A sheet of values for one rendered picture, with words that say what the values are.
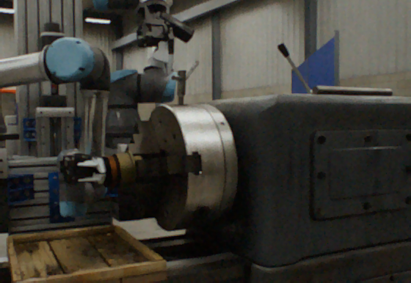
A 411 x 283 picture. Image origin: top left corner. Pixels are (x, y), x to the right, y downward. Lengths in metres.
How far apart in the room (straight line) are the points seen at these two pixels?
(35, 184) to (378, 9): 12.00
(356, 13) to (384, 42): 1.28
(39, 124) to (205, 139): 0.85
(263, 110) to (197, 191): 0.23
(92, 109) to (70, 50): 0.22
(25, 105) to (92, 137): 0.46
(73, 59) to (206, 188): 0.51
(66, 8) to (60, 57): 0.61
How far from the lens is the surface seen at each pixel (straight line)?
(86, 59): 1.20
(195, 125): 0.97
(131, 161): 1.00
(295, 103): 1.00
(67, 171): 1.10
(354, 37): 13.29
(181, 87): 1.05
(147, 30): 1.21
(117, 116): 1.60
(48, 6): 1.80
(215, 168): 0.95
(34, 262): 1.03
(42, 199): 1.55
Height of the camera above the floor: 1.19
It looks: 3 degrees down
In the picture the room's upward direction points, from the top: 1 degrees counter-clockwise
